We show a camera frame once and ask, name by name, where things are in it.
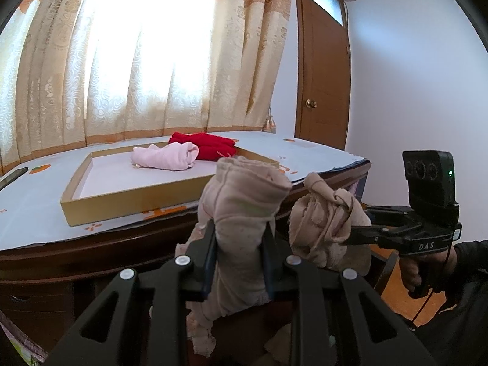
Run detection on beige underwear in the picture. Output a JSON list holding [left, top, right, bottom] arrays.
[[289, 173, 371, 276]]

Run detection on brown wooden door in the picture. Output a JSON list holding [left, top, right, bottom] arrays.
[[295, 0, 351, 149]]

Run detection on cream orange patterned curtain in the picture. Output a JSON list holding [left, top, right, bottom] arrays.
[[1, 0, 292, 172]]

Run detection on person's right hand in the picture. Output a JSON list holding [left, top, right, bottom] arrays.
[[399, 246, 458, 298]]

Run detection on black cable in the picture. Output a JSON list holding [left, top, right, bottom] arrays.
[[411, 288, 436, 323]]

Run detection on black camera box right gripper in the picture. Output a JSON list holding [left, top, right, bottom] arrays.
[[402, 149, 456, 212]]

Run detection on light pink folded underwear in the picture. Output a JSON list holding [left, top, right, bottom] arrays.
[[131, 142, 199, 171]]

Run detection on white persimmon print tablecloth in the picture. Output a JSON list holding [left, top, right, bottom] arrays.
[[1, 131, 365, 250]]

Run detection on shallow cardboard tray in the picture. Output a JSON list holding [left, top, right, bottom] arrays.
[[59, 140, 282, 228]]

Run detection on pale pink dotted underwear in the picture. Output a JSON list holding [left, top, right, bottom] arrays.
[[175, 156, 292, 357]]

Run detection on black smartphone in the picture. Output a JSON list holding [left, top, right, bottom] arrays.
[[0, 168, 28, 190]]

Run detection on red underwear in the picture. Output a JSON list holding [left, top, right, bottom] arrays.
[[169, 132, 237, 162]]

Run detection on person's right forearm black sleeve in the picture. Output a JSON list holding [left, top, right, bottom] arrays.
[[415, 240, 487, 365]]

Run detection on brass door knob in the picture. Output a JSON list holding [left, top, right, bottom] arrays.
[[305, 99, 318, 108]]

